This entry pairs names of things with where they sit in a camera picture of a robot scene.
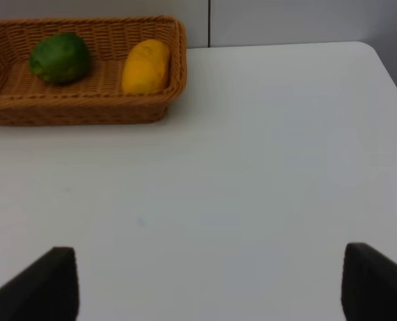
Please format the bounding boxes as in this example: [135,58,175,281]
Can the orange wicker basket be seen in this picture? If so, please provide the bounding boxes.
[0,16,187,126]

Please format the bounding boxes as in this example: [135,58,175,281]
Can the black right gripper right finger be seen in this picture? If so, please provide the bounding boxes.
[341,243,397,321]

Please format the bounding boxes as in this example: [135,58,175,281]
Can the yellow mango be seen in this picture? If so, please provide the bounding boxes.
[121,39,170,94]

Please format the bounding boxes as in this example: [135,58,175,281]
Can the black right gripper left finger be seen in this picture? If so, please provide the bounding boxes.
[0,247,80,321]

